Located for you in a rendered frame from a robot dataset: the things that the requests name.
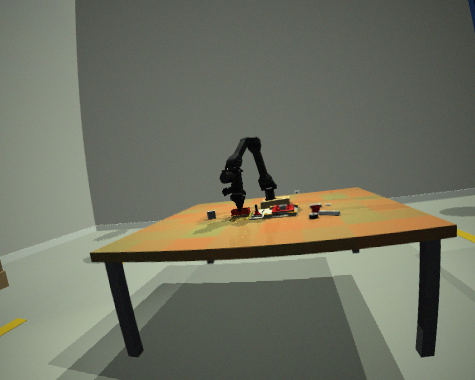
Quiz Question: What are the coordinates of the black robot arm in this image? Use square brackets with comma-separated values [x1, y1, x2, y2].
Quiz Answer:
[220, 137, 277, 201]

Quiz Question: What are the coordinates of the white flat plate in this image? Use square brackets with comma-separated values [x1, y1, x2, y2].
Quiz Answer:
[249, 204, 298, 220]

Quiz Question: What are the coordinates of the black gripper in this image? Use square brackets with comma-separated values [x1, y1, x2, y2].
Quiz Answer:
[230, 181, 246, 212]

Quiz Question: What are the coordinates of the grey rectangular bar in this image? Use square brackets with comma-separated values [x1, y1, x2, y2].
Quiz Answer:
[319, 210, 340, 215]

